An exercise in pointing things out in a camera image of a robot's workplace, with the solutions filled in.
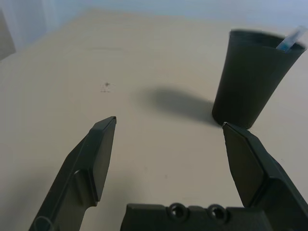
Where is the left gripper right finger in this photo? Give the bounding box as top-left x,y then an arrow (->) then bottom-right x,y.
221,121 -> 308,231

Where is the black plastic cup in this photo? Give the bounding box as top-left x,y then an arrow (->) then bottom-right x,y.
211,28 -> 308,129

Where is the black pen with blue cap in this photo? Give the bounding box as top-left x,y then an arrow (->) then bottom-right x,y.
276,25 -> 308,52

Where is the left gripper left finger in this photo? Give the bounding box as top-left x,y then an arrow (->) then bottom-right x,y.
28,116 -> 117,231

